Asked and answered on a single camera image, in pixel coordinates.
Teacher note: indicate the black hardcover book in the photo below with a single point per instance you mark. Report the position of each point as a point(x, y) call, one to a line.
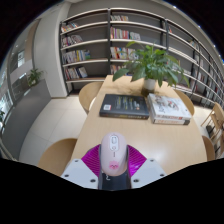
point(125, 106)

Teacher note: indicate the green potted plant white pot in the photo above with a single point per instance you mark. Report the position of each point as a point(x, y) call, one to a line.
point(151, 65)

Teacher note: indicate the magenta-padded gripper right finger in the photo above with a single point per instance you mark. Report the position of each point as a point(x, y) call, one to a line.
point(148, 171)

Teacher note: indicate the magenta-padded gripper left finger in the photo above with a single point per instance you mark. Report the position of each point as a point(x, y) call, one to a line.
point(78, 171)

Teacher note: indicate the grey bookshelf unit with books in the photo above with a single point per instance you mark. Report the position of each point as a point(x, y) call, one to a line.
point(90, 43)

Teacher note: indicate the group of wooden slat chairs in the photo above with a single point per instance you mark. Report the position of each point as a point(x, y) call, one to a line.
point(216, 126)

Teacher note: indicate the white book with red spine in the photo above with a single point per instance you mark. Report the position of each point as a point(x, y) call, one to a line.
point(171, 121)

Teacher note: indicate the small green background plant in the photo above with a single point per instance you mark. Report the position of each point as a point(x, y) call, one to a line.
point(34, 76)

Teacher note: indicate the white illustrated book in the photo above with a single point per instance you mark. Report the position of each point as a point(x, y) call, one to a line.
point(168, 106)

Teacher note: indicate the pink computer mouse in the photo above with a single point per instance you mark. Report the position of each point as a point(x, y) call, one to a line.
point(114, 153)

